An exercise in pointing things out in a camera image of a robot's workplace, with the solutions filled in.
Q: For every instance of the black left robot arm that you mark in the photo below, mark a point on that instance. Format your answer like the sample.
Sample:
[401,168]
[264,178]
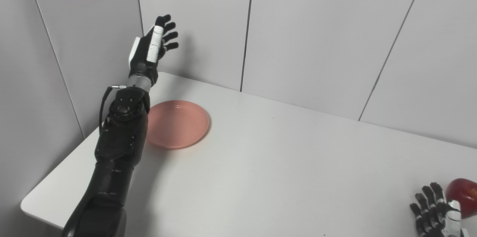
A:
[115,155]

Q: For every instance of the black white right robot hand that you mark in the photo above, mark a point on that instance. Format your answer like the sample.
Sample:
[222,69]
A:
[434,212]

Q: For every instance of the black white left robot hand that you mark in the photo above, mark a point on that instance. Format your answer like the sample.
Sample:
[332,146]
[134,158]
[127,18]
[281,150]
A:
[143,56]

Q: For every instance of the pink round plate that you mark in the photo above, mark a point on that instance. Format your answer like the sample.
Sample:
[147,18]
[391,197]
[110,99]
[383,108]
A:
[179,124]

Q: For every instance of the red apple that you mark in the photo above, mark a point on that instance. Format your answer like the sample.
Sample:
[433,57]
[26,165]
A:
[464,196]

